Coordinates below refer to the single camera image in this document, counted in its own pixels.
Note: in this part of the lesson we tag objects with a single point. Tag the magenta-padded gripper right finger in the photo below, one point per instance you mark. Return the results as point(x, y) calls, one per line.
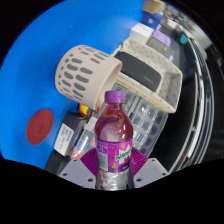
point(150, 170)

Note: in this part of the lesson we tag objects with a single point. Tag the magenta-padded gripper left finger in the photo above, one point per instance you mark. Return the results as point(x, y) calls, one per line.
point(78, 171)

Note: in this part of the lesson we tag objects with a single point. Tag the clear bottle with purple cap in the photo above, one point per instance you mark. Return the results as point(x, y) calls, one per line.
point(113, 146)

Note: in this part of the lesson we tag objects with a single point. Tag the clear box with coloured parts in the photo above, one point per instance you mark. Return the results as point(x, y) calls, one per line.
point(83, 140)

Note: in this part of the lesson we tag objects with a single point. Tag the black box with white label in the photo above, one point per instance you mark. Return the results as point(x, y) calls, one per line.
point(63, 140)

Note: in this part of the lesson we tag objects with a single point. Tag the dark shelf unit with instruments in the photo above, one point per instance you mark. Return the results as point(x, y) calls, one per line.
point(181, 133)

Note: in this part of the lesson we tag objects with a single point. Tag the flat round red coaster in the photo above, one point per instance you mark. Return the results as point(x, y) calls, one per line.
point(40, 126)

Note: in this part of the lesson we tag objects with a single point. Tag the beige patterned cup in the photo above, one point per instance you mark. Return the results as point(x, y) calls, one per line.
point(83, 71)

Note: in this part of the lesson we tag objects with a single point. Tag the black speaker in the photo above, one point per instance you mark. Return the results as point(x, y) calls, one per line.
point(140, 70)

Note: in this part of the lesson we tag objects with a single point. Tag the dark grey box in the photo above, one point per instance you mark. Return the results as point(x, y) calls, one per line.
point(161, 48)

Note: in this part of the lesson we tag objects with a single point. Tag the purple container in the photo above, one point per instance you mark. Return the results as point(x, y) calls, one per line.
point(162, 37)

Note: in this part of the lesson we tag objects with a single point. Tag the teal object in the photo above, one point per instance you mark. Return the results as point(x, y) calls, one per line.
point(183, 38)

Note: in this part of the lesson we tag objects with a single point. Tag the small white box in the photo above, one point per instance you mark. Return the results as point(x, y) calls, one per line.
point(141, 32)

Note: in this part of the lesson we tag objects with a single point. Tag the blue box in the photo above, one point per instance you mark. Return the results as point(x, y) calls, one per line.
point(151, 20)

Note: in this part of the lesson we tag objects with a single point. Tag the small cardboard box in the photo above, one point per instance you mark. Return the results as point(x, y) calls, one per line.
point(154, 6)

